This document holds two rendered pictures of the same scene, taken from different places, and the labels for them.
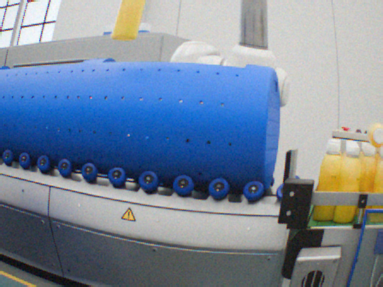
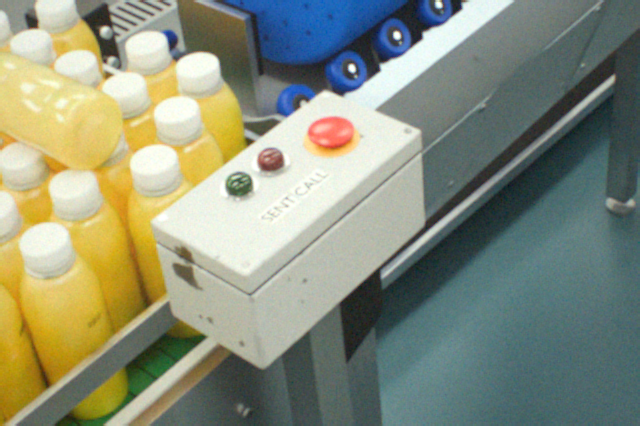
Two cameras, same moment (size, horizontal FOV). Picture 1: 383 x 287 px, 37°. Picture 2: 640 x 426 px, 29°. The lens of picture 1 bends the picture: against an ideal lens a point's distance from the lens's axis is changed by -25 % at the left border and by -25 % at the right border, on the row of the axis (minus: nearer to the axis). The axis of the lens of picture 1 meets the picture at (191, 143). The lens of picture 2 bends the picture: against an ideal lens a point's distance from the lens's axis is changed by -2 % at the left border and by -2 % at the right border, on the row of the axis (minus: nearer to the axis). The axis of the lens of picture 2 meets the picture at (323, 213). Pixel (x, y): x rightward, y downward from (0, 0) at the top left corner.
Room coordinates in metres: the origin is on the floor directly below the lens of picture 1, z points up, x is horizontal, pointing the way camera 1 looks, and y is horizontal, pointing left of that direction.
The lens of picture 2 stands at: (2.23, -1.10, 1.68)
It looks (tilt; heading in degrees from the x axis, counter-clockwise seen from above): 41 degrees down; 122
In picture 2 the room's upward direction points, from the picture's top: 7 degrees counter-clockwise
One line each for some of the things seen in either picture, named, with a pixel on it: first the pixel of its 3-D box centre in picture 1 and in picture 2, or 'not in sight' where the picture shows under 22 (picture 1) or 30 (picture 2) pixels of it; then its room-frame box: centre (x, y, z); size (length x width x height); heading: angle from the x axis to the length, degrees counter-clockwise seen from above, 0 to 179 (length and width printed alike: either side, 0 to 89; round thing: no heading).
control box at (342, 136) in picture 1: (357, 149); (295, 222); (1.83, -0.50, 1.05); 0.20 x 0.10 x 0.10; 77
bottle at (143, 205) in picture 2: not in sight; (173, 247); (1.70, -0.50, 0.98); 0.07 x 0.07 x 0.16
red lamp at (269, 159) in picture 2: not in sight; (270, 159); (1.81, -0.49, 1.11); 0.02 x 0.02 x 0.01
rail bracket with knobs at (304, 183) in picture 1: (297, 204); (76, 47); (1.39, -0.23, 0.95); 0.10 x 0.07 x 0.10; 167
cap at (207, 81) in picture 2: not in sight; (198, 72); (1.66, -0.37, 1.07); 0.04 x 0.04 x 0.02
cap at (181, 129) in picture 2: not in sight; (177, 117); (1.68, -0.43, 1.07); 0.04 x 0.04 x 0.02
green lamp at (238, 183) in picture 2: not in sight; (238, 183); (1.80, -0.53, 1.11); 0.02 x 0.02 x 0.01
